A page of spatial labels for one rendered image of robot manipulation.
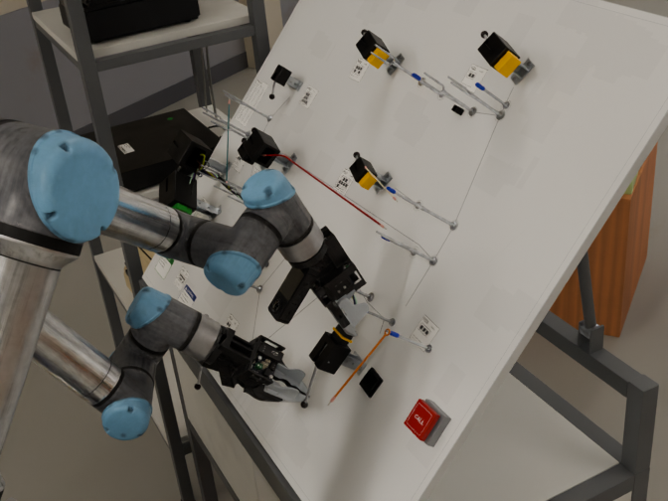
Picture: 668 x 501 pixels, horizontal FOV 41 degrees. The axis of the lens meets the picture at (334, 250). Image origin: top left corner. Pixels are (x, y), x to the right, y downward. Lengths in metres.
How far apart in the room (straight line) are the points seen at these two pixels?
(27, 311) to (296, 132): 1.15
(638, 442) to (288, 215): 0.81
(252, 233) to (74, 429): 2.15
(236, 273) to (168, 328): 0.26
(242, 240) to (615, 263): 2.25
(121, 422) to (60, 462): 1.81
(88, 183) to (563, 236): 0.75
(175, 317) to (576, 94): 0.76
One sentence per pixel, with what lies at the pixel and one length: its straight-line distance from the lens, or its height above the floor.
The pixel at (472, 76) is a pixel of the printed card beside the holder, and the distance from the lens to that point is 1.75.
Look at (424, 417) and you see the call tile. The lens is 1.47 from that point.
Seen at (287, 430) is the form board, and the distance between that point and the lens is 1.77.
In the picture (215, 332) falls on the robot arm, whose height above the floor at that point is 1.19.
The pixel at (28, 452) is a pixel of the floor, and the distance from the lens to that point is 3.39.
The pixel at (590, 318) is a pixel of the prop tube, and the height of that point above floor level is 1.07.
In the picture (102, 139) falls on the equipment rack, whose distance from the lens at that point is 2.32.
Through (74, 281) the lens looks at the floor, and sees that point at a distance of 4.31.
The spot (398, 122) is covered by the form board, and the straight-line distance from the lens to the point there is 1.84.
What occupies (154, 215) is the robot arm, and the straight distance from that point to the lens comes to 1.35.
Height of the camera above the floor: 2.07
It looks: 30 degrees down
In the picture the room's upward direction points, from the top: 6 degrees counter-clockwise
